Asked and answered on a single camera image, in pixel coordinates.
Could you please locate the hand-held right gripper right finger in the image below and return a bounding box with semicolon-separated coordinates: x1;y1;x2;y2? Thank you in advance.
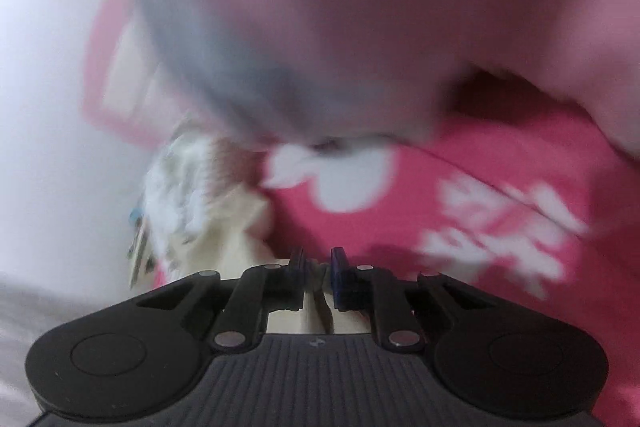
331;247;506;350

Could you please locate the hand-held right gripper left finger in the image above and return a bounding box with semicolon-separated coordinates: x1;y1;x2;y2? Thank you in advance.
137;247;308;352

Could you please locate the beige zip jacket black trim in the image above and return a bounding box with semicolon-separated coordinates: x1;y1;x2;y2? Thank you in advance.
200;187;373;337

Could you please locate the pink floral blanket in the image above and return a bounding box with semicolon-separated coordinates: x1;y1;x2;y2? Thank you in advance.
155;107;640;427

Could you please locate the pink quilt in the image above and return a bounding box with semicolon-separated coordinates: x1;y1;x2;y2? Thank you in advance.
115;0;640;152

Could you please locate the pink white headboard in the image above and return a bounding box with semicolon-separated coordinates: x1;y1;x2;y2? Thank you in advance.
82;0;211;148

